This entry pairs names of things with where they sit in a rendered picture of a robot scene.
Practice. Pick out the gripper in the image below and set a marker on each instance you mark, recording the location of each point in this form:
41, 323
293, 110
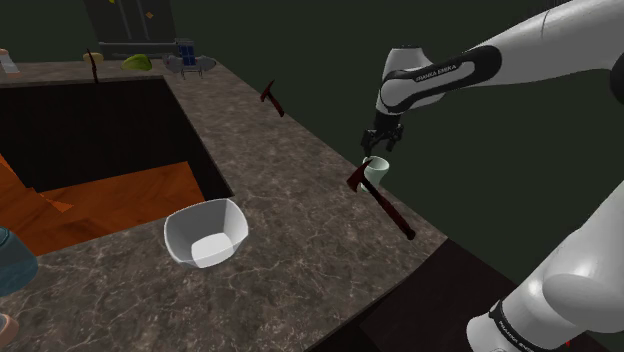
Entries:
386, 124

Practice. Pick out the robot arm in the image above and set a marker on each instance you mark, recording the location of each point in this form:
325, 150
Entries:
560, 44

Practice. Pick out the pale green cup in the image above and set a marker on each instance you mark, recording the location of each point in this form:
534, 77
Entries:
377, 170

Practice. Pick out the large dark red hammer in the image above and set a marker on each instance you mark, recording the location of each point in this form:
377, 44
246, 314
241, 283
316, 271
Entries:
385, 204

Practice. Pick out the small dark red hammer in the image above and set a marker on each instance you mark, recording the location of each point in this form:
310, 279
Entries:
273, 99

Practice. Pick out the white square bowl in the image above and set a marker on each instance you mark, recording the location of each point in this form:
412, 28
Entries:
207, 234

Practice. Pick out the grey satellite toy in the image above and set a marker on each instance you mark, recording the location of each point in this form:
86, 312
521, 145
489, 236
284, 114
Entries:
189, 61

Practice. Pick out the green lettuce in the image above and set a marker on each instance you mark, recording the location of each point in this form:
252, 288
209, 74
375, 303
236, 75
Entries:
136, 63

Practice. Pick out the dark thin utensil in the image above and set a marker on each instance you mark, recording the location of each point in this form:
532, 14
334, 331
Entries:
93, 68

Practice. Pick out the yellow bread loaf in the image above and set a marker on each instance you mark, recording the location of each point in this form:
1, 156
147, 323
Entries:
92, 58

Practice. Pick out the white bottle with orange base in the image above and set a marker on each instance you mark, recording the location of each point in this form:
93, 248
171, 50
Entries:
7, 62

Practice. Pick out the teal round container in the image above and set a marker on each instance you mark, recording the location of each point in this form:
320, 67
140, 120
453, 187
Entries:
14, 263

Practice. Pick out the pink round object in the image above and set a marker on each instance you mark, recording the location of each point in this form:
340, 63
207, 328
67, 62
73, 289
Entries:
7, 329

